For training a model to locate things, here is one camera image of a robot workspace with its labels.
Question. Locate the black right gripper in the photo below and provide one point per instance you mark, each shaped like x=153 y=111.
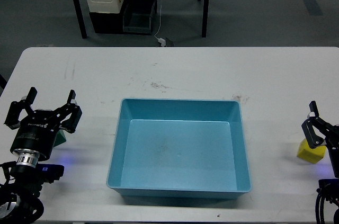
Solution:
x=318 y=132

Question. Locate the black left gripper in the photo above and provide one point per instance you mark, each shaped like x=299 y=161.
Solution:
x=37 y=132

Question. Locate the green block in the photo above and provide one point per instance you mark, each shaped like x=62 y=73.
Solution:
x=60 y=138

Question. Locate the yellow block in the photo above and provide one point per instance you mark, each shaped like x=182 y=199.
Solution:
x=310 y=155

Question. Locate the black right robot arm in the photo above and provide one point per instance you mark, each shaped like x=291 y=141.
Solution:
x=327 y=191

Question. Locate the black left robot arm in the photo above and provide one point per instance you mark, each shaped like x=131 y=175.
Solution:
x=24 y=179

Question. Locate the black crate under container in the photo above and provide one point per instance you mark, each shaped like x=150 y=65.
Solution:
x=108 y=23

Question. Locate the blue plastic tray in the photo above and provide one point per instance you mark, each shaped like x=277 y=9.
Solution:
x=180 y=148

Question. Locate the black table leg left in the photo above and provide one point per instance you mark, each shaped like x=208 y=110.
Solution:
x=80 y=19

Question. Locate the dark grey storage bin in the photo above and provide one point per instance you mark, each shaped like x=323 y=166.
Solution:
x=138 y=16

